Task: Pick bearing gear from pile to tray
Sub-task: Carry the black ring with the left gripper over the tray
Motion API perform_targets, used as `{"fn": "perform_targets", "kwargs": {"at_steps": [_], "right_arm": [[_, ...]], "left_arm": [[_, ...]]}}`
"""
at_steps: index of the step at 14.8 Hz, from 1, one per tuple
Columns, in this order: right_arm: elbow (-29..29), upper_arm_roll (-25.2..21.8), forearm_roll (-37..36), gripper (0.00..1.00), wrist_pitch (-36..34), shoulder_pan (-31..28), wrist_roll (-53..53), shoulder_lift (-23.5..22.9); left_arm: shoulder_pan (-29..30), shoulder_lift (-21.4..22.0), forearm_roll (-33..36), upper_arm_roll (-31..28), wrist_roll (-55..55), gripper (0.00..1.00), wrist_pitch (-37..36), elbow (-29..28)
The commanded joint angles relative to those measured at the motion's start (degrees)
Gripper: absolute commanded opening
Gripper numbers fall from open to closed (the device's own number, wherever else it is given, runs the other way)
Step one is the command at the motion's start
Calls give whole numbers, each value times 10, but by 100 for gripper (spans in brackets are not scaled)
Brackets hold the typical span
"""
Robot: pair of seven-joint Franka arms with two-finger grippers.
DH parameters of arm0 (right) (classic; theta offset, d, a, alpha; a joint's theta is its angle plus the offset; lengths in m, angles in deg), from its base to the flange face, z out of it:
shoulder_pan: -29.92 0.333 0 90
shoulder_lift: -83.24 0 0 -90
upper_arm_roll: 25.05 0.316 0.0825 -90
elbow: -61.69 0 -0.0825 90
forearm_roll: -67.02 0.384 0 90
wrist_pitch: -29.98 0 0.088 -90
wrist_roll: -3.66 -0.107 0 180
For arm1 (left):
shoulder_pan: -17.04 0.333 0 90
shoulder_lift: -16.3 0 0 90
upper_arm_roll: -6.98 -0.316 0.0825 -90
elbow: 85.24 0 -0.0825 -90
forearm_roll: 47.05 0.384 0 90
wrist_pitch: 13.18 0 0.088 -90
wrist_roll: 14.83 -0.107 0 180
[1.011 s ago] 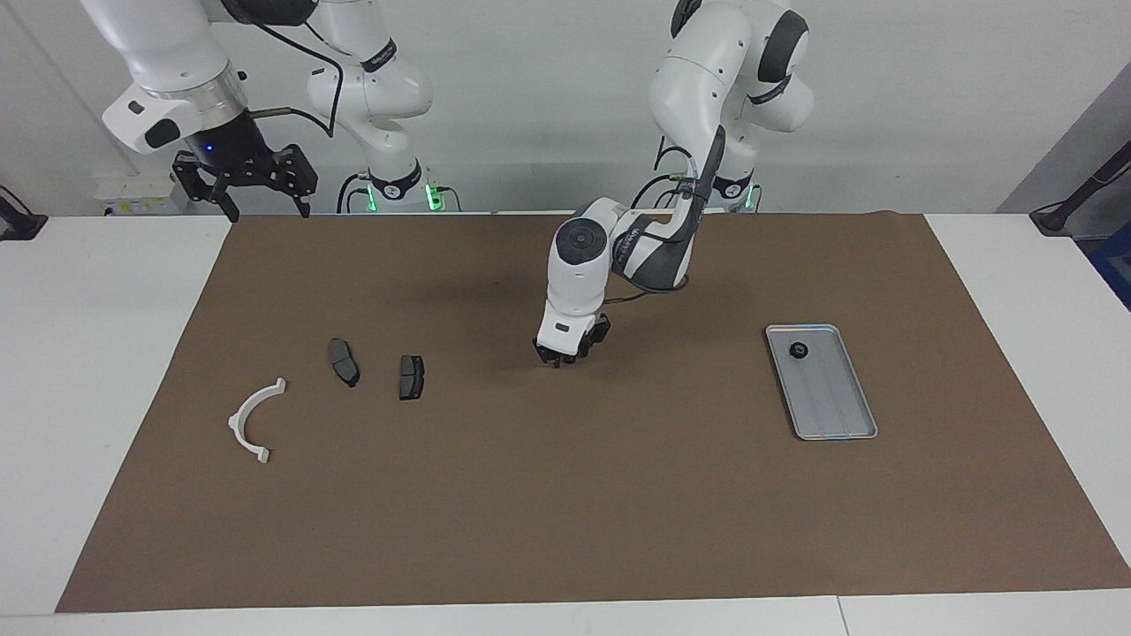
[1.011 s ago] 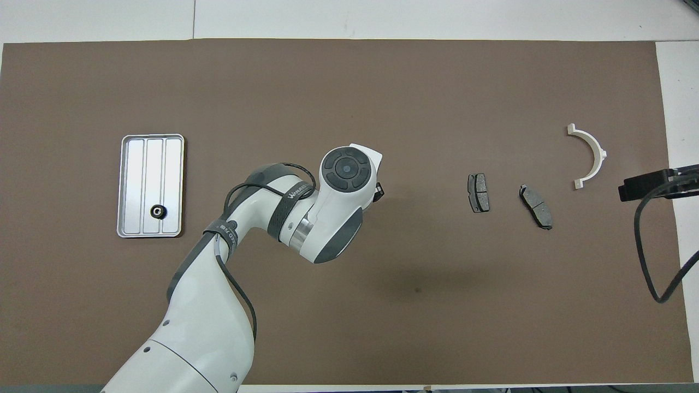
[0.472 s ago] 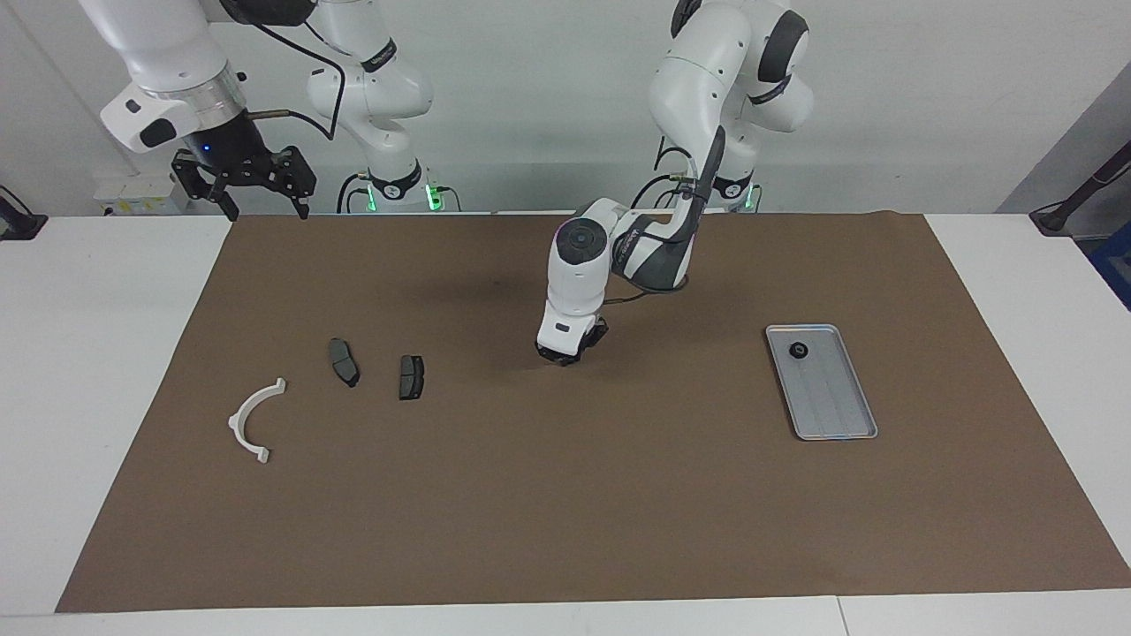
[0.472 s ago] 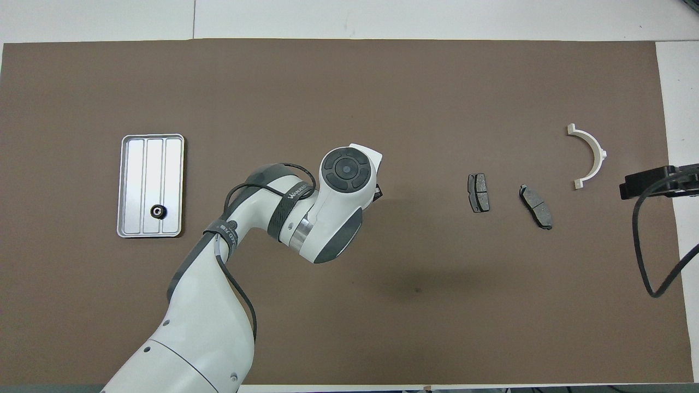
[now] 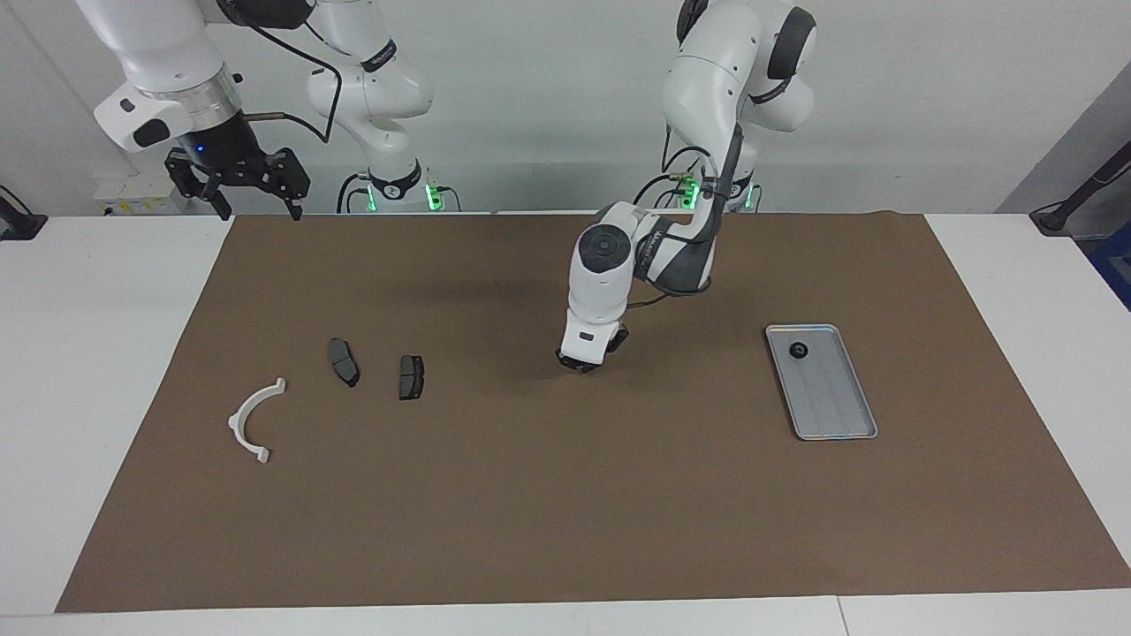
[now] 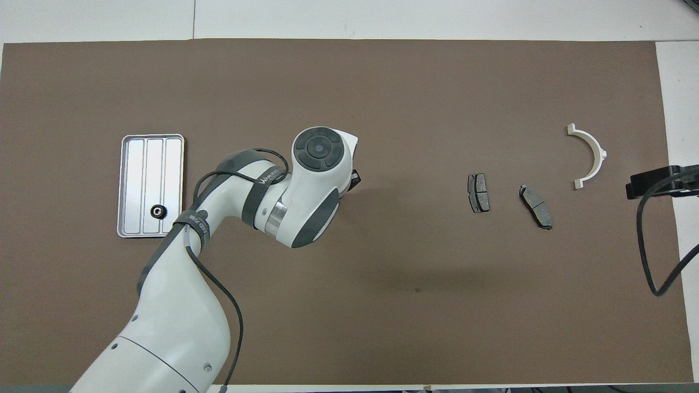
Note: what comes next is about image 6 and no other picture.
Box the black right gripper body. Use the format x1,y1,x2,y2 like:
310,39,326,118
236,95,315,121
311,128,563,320
673,165,699,197

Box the silver metal tray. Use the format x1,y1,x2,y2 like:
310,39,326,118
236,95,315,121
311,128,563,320
116,134,185,239

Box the long dark grey brake pad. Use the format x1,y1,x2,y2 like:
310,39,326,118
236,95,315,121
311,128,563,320
519,184,553,230

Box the rectangular dark grey brake pad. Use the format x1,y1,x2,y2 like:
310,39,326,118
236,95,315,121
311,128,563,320
467,173,490,213

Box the brown table mat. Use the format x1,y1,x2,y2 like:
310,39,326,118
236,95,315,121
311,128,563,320
0,38,694,385

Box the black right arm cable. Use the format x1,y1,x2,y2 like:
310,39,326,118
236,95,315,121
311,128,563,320
636,169,699,296

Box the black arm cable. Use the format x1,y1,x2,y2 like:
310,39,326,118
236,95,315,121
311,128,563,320
636,169,699,296
183,147,290,393

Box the white semicircular plastic bracket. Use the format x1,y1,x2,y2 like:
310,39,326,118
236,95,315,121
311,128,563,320
566,123,608,190

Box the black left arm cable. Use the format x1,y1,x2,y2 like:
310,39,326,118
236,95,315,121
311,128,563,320
183,147,290,393

